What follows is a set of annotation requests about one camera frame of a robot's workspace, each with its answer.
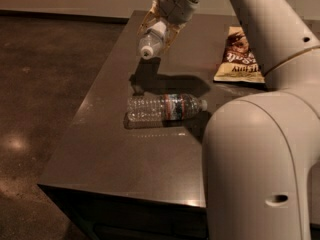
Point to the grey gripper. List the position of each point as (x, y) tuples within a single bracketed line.
[(175, 4)]

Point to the blue plastic water bottle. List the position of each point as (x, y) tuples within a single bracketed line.
[(152, 41)]

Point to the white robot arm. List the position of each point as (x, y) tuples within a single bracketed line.
[(259, 149)]

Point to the clear ribbed water bottle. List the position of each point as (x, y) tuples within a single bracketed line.
[(165, 107)]

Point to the chips bag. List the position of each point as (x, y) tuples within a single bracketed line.
[(238, 62)]

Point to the dark counter cabinet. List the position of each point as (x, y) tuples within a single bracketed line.
[(106, 217)]

